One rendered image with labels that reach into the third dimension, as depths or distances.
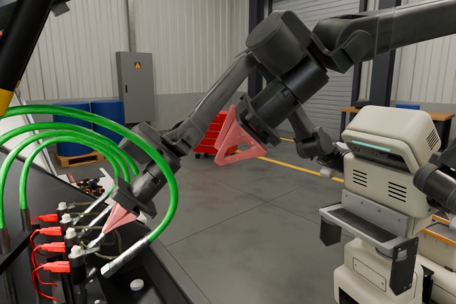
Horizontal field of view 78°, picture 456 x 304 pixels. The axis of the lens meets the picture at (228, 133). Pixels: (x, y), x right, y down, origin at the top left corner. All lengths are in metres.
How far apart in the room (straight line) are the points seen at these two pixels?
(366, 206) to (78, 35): 6.86
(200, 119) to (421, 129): 0.57
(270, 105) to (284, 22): 0.11
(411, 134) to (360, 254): 0.47
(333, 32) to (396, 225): 0.66
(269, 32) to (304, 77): 0.08
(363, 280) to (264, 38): 0.95
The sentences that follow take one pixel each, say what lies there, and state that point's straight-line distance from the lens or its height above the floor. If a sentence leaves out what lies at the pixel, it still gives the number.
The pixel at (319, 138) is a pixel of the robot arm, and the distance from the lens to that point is 0.98.
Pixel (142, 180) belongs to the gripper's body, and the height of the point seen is 1.27.
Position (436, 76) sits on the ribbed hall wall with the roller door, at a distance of 6.48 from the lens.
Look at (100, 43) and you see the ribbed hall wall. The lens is 7.42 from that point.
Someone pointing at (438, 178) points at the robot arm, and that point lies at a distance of 0.77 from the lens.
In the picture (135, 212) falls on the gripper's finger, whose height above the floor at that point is 1.21.
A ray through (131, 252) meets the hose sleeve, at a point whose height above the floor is 1.18.
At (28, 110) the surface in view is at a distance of 0.50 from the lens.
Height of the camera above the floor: 1.48
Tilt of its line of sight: 11 degrees down
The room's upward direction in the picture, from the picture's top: straight up
